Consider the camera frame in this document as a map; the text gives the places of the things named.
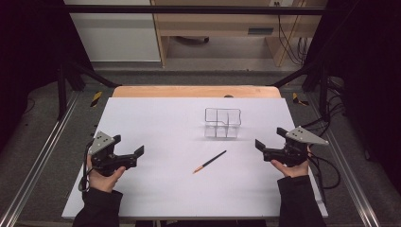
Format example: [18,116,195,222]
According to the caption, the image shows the black hanging cables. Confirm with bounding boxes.
[273,1,309,66]

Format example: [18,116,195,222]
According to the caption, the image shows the black pencil with orange tip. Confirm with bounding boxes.
[192,149,228,175]

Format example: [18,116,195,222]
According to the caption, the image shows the yellow black tape marker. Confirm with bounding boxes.
[90,91,104,109]
[291,92,310,107]

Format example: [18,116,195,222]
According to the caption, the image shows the aluminium floor rail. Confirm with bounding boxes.
[305,94,383,227]
[0,90,80,227]

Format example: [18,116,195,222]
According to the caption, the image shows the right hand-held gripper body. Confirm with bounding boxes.
[262,126,329,168]

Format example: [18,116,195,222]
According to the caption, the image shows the wooden table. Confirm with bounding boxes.
[112,85,282,99]

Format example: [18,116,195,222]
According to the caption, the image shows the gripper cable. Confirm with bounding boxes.
[307,144,341,202]
[78,141,96,193]

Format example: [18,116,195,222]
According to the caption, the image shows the white cabinet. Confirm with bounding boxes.
[62,0,162,63]

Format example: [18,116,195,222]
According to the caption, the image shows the black curtain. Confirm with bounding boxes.
[304,0,401,187]
[0,0,96,152]

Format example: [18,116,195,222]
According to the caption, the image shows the black horizontal frame bar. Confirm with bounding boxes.
[61,4,330,16]

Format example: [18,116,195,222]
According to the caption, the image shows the black floor cables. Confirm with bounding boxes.
[298,77,347,138]

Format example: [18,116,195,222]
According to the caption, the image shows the black frame stand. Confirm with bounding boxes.
[56,59,123,121]
[270,61,331,118]

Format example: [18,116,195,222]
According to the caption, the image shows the wooden desk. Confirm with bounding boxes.
[150,0,329,68]

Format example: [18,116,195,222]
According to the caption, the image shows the clear acrylic organizer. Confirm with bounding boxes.
[203,107,243,140]

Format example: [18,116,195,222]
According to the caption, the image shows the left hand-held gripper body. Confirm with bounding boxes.
[88,131,140,178]

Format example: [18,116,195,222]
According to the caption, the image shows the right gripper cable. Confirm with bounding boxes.
[307,144,341,202]

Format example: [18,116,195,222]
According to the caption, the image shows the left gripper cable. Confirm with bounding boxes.
[78,141,96,193]

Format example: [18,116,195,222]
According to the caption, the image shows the person's right hand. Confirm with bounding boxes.
[270,147,313,179]

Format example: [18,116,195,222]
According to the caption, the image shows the person's left hand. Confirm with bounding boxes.
[86,155,128,194]

